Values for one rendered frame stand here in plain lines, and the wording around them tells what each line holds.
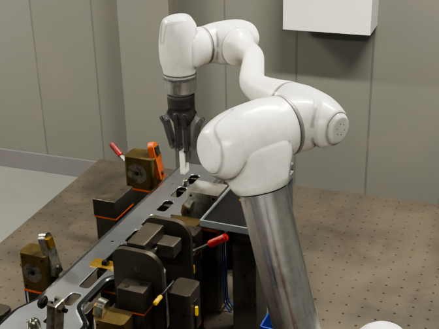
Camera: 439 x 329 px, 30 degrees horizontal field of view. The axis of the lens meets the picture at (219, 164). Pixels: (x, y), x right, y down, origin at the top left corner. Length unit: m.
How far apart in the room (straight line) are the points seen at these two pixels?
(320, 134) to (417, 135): 2.73
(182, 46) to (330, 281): 1.01
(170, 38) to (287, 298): 0.79
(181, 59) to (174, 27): 0.08
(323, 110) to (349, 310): 1.06
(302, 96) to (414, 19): 2.54
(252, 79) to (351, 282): 1.05
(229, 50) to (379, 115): 2.28
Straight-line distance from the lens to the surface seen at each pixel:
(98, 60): 4.84
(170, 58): 2.16
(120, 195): 2.59
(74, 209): 3.25
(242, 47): 2.16
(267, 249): 1.68
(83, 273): 2.26
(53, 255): 2.28
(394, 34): 4.24
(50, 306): 1.76
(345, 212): 3.17
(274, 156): 1.63
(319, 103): 1.70
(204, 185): 2.43
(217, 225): 2.11
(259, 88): 1.85
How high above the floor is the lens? 2.18
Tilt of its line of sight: 25 degrees down
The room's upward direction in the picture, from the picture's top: 1 degrees counter-clockwise
